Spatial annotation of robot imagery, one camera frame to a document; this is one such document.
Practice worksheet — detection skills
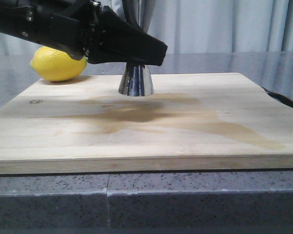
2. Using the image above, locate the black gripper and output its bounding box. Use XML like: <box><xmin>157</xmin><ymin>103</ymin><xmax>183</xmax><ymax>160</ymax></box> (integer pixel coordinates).
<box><xmin>0</xmin><ymin>0</ymin><xmax>167</xmax><ymax>66</ymax></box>

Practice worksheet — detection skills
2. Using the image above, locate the steel double jigger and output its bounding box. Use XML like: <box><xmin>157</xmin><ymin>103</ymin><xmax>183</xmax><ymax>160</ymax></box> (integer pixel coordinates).
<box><xmin>118</xmin><ymin>63</ymin><xmax>154</xmax><ymax>97</ymax></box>

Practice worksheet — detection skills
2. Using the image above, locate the grey curtain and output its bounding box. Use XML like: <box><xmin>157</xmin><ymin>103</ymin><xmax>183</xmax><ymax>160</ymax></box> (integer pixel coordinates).
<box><xmin>0</xmin><ymin>0</ymin><xmax>293</xmax><ymax>56</ymax></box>

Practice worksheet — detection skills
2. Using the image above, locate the yellow lemon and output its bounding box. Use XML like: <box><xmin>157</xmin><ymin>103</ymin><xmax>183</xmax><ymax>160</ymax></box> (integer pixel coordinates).
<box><xmin>30</xmin><ymin>46</ymin><xmax>87</xmax><ymax>82</ymax></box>

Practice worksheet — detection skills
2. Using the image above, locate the wooden cutting board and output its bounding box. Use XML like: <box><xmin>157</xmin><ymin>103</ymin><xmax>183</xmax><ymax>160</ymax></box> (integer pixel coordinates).
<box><xmin>0</xmin><ymin>73</ymin><xmax>293</xmax><ymax>175</ymax></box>

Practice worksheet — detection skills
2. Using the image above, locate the black cable behind board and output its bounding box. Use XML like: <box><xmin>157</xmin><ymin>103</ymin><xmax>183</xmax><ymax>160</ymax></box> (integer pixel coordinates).
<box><xmin>260</xmin><ymin>86</ymin><xmax>293</xmax><ymax>113</ymax></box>

